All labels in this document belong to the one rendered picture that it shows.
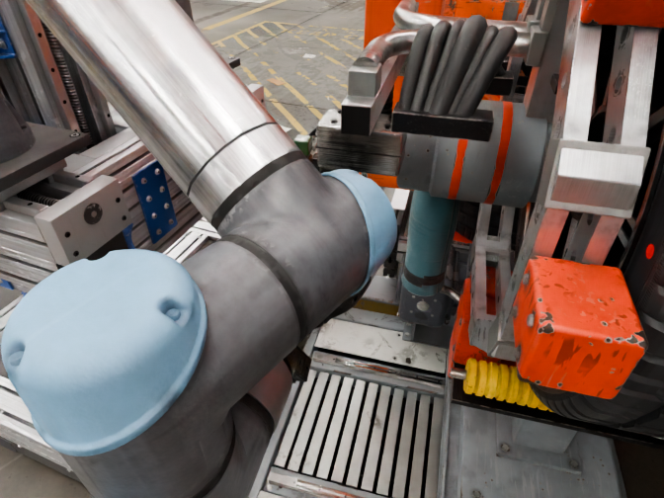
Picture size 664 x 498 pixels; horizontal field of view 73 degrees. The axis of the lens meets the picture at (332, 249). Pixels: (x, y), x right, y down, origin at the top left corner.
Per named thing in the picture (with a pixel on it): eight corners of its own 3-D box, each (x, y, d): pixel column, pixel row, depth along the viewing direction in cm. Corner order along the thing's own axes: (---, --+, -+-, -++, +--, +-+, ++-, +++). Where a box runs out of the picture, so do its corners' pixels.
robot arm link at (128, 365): (184, 192, 24) (220, 333, 31) (-57, 312, 17) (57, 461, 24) (293, 242, 20) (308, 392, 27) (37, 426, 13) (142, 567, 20)
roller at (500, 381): (643, 440, 68) (661, 418, 65) (447, 396, 74) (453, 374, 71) (633, 406, 73) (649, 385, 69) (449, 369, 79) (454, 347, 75)
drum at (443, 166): (547, 231, 60) (584, 132, 51) (390, 209, 64) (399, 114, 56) (538, 181, 71) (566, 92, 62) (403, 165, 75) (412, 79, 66)
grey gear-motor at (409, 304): (540, 390, 121) (586, 298, 100) (387, 359, 130) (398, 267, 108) (535, 341, 135) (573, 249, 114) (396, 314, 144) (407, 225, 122)
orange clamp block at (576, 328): (593, 322, 43) (615, 403, 36) (507, 306, 44) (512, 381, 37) (622, 266, 38) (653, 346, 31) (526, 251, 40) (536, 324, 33)
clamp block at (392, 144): (398, 179, 47) (403, 130, 44) (315, 168, 49) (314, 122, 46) (404, 157, 51) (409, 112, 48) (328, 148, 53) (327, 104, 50)
